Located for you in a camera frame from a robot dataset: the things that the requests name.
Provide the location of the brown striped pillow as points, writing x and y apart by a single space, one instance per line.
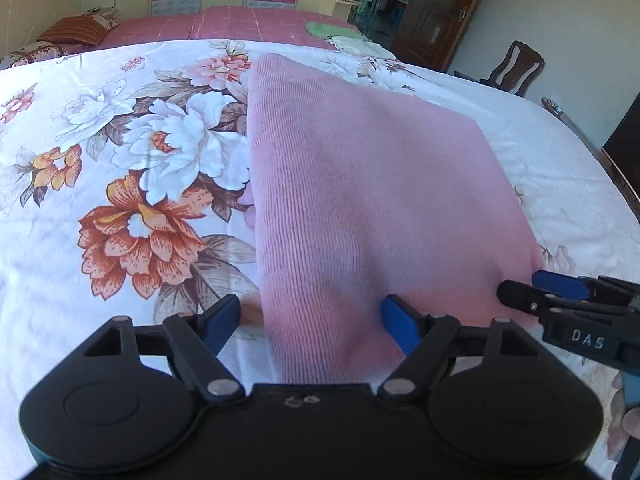
75 30

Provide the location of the white cloth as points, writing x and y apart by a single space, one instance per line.
362 46

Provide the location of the pink knit sweater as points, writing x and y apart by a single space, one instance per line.
360 185

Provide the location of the floral pillow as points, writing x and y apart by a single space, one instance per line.
32 54
105 16

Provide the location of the green cloth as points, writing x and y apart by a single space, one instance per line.
330 30

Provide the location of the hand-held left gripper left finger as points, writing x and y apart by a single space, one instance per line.
222 317

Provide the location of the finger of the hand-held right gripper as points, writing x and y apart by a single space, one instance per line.
562 282
522 296

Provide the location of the floral white bedsheet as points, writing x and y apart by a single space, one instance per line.
75 260

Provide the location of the person's right hand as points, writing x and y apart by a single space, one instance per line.
620 432

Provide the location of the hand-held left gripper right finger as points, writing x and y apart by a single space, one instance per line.
400 325

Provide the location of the pink checked bedspread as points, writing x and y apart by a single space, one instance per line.
225 25

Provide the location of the dark wooden chair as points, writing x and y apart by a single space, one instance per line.
520 67

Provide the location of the dark wooden furniture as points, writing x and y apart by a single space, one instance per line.
622 135

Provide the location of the dark wooden door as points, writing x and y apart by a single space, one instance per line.
435 15

